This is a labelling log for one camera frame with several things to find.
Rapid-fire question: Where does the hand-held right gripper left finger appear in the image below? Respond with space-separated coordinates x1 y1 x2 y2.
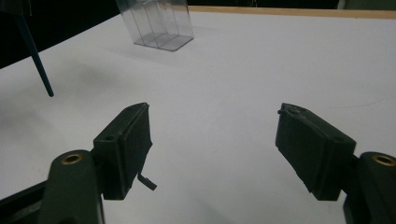
92 102 158 201

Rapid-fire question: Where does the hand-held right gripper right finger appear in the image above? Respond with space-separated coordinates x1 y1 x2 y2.
275 103 358 202

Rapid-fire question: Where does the dark blue gold-tipped pen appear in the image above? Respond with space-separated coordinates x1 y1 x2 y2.
15 12 55 98

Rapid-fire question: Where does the clear plastic compartment holder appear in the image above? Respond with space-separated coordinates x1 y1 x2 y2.
114 0 195 52

